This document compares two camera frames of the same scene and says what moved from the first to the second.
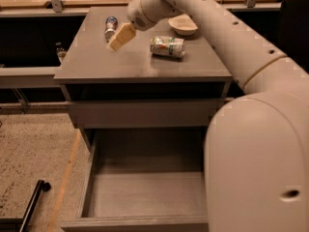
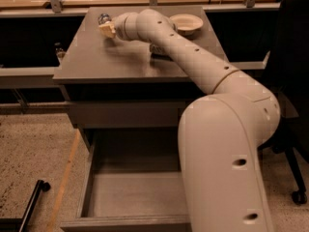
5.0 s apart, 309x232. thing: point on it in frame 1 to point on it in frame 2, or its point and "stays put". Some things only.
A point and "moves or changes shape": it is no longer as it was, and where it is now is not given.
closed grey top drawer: x=146 y=114 stays put
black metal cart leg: x=21 y=224 stays put
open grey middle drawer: x=143 y=180 stays put
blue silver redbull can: x=111 y=25 moves or changes shape
